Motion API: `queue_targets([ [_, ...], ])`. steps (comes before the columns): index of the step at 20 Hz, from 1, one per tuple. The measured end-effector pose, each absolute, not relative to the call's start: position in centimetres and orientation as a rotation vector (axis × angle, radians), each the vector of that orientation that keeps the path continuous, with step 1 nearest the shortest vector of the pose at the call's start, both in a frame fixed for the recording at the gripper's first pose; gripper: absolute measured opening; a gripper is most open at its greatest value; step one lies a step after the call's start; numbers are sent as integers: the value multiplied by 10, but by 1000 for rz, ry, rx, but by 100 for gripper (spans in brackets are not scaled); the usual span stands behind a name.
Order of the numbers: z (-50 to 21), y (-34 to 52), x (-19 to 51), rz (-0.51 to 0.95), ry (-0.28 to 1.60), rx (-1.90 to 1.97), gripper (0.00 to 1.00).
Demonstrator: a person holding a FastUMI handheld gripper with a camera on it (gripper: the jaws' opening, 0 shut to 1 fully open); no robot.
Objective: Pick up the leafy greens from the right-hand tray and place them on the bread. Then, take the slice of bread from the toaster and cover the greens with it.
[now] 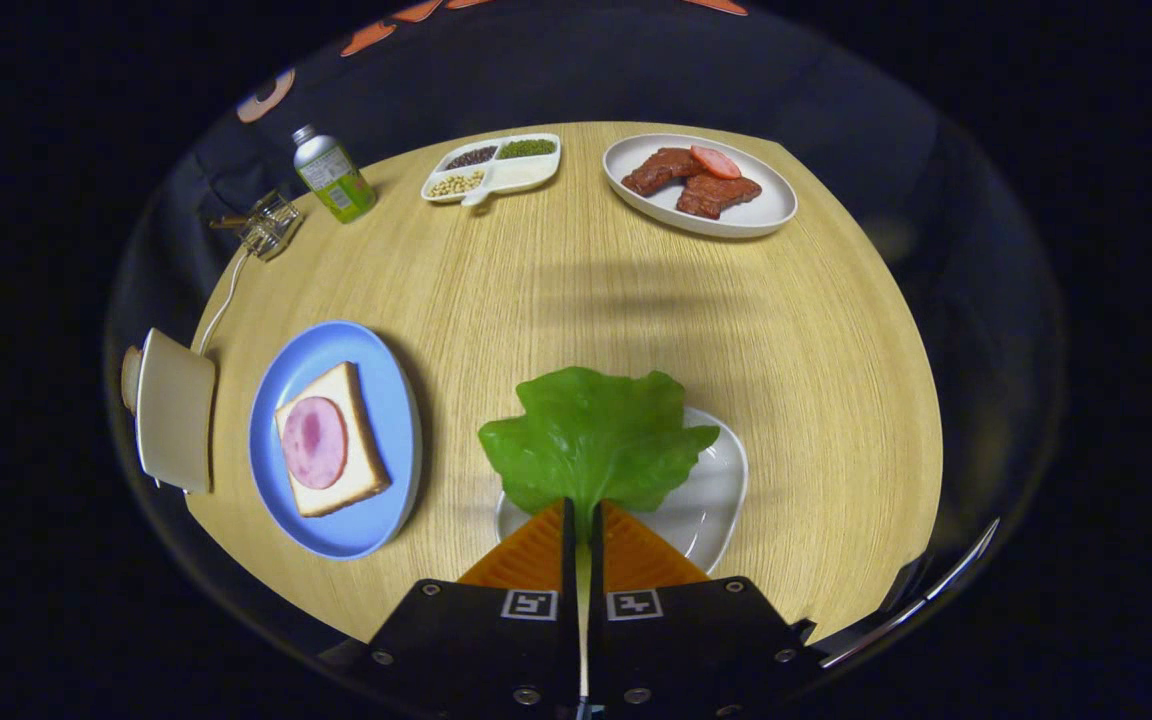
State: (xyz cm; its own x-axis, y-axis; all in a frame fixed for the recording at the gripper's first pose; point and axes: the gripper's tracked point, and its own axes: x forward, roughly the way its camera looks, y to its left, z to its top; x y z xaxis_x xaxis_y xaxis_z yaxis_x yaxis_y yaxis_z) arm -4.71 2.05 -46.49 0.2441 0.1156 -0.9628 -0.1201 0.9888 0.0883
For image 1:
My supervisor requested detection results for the white divided dish with beans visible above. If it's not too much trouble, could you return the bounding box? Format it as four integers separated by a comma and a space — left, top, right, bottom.
421, 133, 562, 208

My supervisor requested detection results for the white bread slice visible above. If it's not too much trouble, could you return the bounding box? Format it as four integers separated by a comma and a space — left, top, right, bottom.
274, 361, 393, 519

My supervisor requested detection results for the green lettuce leaf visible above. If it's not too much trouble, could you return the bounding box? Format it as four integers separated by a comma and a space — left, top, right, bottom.
478, 366, 721, 696

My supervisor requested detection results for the clear wire basket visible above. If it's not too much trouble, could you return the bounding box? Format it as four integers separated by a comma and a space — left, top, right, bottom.
234, 190, 304, 263

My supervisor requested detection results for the white oval plate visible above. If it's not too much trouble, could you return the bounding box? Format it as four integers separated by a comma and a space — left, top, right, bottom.
602, 133, 799, 239

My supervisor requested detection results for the brown meat piece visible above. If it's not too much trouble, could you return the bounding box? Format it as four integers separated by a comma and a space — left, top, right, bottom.
676, 173, 763, 221
621, 147, 702, 197

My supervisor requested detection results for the white toaster cable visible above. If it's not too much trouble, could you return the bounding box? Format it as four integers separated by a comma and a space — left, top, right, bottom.
194, 245, 257, 358

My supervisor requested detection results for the white toaster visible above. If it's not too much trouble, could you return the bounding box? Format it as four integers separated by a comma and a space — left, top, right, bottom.
121, 328, 218, 495

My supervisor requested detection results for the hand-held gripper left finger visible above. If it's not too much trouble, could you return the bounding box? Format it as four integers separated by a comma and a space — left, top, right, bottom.
321, 498, 585, 720

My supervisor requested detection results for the silver bottle with green label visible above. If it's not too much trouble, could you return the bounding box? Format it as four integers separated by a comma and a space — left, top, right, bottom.
292, 124, 378, 225

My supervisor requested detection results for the blue plate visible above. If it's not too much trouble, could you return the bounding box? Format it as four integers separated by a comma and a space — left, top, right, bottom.
248, 320, 424, 561

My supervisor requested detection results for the pink sausage slice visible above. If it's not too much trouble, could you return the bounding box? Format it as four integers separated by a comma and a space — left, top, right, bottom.
689, 145, 742, 181

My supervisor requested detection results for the black backdrop cloth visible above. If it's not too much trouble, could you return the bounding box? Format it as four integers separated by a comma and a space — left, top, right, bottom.
104, 0, 1069, 481

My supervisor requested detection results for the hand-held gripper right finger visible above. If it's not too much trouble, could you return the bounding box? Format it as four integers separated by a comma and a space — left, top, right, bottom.
581, 498, 817, 720

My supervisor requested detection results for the pink ham slice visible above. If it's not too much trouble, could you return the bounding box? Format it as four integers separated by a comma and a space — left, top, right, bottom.
281, 396, 350, 491

